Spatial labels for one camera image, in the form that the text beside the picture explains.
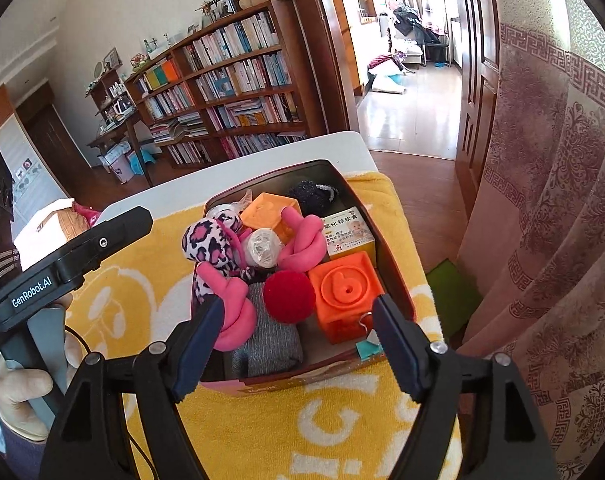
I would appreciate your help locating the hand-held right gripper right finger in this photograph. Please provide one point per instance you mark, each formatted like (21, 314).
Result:
(397, 355)

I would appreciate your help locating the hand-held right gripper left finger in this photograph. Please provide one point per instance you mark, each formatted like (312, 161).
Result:
(202, 345)

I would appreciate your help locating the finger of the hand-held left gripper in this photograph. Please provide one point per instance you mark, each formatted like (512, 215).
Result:
(112, 237)

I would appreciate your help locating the pink knotted foam tube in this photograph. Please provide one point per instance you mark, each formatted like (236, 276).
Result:
(235, 310)
(305, 245)

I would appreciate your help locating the leopard print fuzzy sock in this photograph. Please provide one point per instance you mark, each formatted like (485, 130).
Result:
(201, 287)

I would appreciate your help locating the leopard print sock with pompom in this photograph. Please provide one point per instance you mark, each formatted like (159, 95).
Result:
(207, 242)

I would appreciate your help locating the red pompom ball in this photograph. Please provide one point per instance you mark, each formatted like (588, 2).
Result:
(289, 297)

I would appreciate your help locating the white gauze roll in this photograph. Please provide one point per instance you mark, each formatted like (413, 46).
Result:
(263, 248)

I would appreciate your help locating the yellow green carton box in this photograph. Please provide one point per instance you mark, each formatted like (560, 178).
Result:
(350, 235)

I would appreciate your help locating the clear plastic zip bag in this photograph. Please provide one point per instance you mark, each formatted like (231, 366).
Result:
(241, 202)

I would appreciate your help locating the orange rubber cube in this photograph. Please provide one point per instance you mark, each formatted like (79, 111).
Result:
(342, 295)
(272, 212)

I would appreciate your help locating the black fuzzy scrub ball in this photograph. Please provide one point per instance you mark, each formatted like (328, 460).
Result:
(310, 197)

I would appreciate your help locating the person's left forearm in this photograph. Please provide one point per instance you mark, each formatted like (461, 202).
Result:
(22, 460)

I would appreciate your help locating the person's left hand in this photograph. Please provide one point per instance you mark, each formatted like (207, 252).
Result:
(17, 410)

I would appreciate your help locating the teal binder clip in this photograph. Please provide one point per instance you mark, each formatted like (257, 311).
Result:
(370, 345)

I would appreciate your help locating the pink cloth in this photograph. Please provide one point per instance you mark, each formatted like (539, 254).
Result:
(88, 214)

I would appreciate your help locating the checked cushion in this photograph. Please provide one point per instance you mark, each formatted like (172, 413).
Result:
(52, 230)

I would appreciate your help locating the grey knitted sock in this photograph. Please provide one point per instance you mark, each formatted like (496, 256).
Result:
(272, 345)

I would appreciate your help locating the plastic storage boxes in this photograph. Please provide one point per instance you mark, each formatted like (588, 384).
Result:
(127, 162)

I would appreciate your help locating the green floor mat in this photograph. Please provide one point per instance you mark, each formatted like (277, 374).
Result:
(452, 295)

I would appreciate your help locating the yellow white towel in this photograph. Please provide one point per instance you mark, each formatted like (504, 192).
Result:
(282, 430)

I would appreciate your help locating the wooden desk with shelves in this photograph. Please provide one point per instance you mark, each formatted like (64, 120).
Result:
(115, 115)

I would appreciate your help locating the rows of books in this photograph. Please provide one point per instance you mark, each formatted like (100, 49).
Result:
(222, 90)

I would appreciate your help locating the wooden bookshelf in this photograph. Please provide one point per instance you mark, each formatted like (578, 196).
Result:
(232, 95)

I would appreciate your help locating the patterned pink curtain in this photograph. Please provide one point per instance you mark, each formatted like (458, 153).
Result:
(557, 210)

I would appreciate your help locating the white floor cushion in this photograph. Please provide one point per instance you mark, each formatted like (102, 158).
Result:
(388, 84)

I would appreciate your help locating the wooden door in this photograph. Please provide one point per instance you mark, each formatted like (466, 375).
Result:
(477, 85)

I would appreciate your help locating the pile of clothes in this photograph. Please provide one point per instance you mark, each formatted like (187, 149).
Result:
(412, 30)

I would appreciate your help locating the picture frame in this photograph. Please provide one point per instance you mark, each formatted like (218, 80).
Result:
(221, 7)

